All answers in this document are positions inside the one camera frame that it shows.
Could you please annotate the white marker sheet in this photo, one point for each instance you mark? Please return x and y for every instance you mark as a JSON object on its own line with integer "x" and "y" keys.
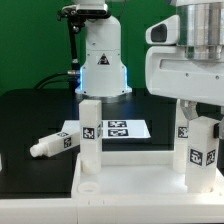
{"x": 125, "y": 129}

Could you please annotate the white L-shaped fence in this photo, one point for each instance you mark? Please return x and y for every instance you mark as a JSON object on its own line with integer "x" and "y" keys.
{"x": 98, "y": 211}

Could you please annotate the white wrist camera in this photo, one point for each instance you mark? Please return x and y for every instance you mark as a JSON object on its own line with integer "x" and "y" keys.
{"x": 166, "y": 32}

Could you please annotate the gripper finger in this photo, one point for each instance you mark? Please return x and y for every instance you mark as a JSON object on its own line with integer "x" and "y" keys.
{"x": 219, "y": 129}
{"x": 189, "y": 109}

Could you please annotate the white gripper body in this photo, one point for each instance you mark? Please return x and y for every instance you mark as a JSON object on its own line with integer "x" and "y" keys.
{"x": 168, "y": 73}

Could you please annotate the white desk tabletop tray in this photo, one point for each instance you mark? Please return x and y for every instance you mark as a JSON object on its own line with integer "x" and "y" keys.
{"x": 143, "y": 176}

